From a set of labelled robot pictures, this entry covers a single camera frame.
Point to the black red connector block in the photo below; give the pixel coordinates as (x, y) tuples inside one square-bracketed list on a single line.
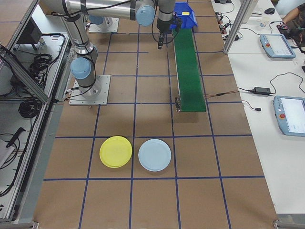
[(222, 28)]

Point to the light blue plastic plate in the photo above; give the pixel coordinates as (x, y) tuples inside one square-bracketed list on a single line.
[(155, 155)]

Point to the blue plastic storage bin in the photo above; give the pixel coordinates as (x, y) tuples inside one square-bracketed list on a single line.
[(190, 20)]

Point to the green conveyor belt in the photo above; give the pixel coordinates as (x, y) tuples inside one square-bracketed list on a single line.
[(189, 71)]

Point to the small black plug adapter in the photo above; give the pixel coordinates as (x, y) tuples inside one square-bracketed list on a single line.
[(234, 37)]

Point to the white paper cup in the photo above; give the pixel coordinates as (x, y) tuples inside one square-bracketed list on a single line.
[(264, 22)]

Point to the black computer mouse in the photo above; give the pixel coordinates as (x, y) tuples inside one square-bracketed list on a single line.
[(270, 10)]

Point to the black power adapter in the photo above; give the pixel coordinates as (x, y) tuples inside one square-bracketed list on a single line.
[(262, 90)]

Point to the grey blue teach pendant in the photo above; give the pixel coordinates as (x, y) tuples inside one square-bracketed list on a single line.
[(277, 45), (289, 117)]

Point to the black electronics box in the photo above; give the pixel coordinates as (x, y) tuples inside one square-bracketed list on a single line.
[(29, 33)]

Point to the seated person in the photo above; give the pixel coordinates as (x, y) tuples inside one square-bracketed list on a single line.
[(295, 19)]

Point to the black handheld tool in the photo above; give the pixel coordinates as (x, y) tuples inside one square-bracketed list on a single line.
[(16, 136)]

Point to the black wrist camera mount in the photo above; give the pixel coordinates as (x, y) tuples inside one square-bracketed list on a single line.
[(178, 23)]

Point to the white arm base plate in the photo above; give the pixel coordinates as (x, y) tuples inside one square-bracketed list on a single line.
[(112, 27), (102, 95)]

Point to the aluminium profile post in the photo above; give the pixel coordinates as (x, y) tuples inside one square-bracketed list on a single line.
[(236, 26)]

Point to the V-shaped metal bar frame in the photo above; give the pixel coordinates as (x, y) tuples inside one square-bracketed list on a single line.
[(23, 76)]

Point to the aluminium corner bracket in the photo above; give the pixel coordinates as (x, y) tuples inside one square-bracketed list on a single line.
[(23, 225), (286, 225)]

